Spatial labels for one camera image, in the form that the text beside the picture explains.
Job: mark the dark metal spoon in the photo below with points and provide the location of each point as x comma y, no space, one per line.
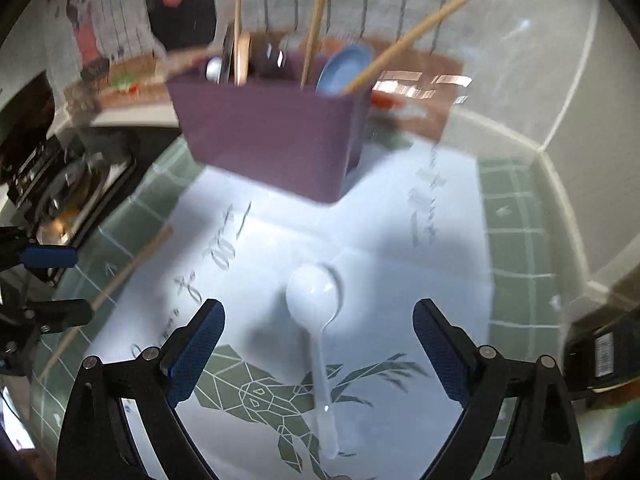
267,59

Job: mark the green white checked table mat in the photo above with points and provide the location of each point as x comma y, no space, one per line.
418,220

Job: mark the light blue plastic spoon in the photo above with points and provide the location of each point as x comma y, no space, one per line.
342,68

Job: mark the black gas stove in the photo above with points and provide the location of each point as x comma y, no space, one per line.
58,193

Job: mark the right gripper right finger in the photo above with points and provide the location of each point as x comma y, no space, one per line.
542,440

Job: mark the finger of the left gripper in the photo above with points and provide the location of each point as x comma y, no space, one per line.
55,316
48,256

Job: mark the white plastic spoon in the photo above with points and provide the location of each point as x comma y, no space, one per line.
314,300

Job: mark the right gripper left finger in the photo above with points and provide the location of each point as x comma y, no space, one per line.
96,441

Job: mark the brown wooden spoon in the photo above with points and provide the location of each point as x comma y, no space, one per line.
242,58

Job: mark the purple plastic utensil holder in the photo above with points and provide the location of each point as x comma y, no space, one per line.
273,130

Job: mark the small white head metal spoon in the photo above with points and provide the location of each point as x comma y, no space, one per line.
213,69

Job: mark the wooden chopstick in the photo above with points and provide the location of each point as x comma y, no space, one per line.
312,40
403,43
145,253
237,27

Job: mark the dark soy sauce bottle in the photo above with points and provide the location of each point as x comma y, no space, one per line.
602,351

